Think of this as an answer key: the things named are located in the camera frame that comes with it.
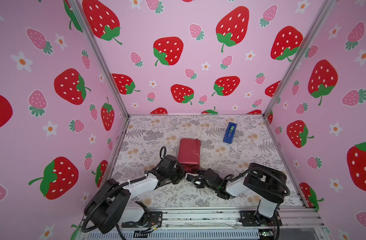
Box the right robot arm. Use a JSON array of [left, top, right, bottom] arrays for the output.
[[187, 163, 291, 227]]

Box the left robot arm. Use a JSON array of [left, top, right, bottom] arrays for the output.
[[81, 155, 186, 234]]

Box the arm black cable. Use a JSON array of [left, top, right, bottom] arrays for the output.
[[81, 145, 168, 240], [190, 166, 292, 240]]

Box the aluminium rail frame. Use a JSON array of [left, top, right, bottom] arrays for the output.
[[77, 207, 332, 240]]

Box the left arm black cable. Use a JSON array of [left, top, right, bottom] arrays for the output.
[[81, 145, 168, 240]]

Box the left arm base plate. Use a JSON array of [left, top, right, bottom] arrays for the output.
[[121, 212, 163, 228]]

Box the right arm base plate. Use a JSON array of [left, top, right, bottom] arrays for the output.
[[239, 211, 283, 227]]

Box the dark red wrapping paper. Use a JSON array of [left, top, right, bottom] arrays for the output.
[[177, 139, 202, 174]]

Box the blue tape dispenser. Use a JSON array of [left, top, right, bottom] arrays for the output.
[[223, 122, 237, 144]]

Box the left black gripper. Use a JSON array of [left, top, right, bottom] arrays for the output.
[[166, 163, 190, 184]]

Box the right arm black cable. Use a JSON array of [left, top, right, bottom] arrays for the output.
[[190, 166, 292, 240]]

